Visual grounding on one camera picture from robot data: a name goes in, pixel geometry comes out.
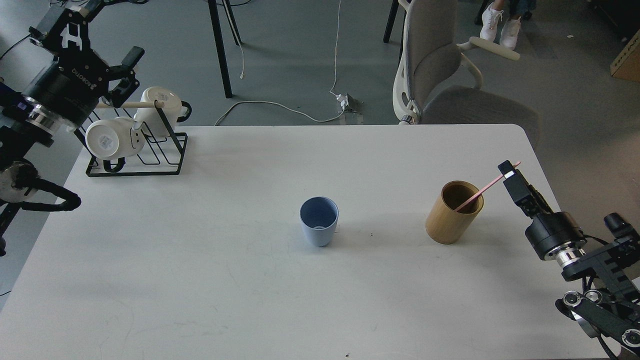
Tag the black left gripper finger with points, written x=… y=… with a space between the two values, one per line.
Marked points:
x=125 y=74
x=64 y=31

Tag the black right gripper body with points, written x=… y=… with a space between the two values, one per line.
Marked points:
x=549 y=231

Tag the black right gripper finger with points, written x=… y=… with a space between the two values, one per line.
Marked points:
x=520 y=192
x=506 y=167

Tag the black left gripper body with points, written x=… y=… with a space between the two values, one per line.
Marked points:
x=66 y=92

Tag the pink chopstick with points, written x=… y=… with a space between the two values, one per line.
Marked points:
x=481 y=191

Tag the blue plastic cup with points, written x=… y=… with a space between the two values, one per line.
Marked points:
x=319 y=219

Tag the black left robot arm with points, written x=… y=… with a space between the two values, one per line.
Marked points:
x=22 y=188

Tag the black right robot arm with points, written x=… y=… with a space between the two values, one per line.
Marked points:
x=608 y=305

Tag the white mug front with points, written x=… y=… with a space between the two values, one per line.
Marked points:
x=112 y=140

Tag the bamboo cylinder holder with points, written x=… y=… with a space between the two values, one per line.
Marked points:
x=445 y=224

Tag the black table leg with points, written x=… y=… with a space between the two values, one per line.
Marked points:
x=219 y=42

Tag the grey office chair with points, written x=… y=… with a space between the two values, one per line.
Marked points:
x=437 y=84

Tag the white sneaker right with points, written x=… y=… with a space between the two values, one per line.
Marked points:
x=510 y=32

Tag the white sneaker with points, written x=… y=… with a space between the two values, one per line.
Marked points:
x=491 y=17
x=510 y=32

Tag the white sneaker left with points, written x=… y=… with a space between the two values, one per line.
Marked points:
x=491 y=17

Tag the cardboard box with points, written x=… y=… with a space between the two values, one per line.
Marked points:
x=626 y=65

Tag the white power adapter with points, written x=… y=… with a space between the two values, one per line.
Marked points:
x=343 y=101

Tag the black wire mug rack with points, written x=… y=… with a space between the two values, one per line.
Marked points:
x=161 y=156

